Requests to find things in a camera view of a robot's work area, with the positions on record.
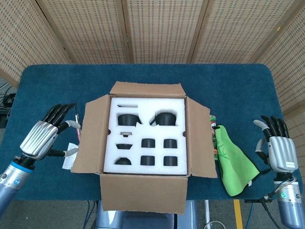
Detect woven wooden folding screen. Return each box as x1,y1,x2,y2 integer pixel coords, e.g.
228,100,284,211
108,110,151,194
0,0,305,172

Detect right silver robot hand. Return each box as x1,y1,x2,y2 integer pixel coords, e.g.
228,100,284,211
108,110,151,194
253,115,298,172

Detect black pitcher with handle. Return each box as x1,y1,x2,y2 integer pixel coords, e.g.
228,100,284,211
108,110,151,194
116,114,143,126

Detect green chips can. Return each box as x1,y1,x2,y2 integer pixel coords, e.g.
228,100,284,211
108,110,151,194
209,114,221,163

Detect white foam insert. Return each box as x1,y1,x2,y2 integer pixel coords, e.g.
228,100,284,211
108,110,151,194
103,96,190,176

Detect black floor cables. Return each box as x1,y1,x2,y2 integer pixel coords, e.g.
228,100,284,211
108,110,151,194
0,81,16,125

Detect white snack bag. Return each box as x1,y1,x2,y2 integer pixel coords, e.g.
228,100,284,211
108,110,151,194
62,142,79,170

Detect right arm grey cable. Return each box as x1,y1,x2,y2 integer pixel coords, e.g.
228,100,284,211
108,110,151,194
244,178,298,206

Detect red cardboard box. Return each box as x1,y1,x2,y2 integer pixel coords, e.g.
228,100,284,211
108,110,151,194
71,81,218,214

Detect white table leg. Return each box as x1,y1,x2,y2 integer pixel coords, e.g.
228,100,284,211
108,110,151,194
204,199,211,229

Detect blue floor cable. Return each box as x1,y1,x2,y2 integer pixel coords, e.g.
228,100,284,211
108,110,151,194
247,202,254,229

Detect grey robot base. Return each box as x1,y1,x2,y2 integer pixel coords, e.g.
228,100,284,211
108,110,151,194
95,200,198,229

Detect black teapot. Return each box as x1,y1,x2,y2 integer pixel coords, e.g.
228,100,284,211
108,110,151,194
149,110,178,126

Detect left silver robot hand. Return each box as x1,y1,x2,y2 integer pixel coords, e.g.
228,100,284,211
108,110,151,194
19,103,81,161

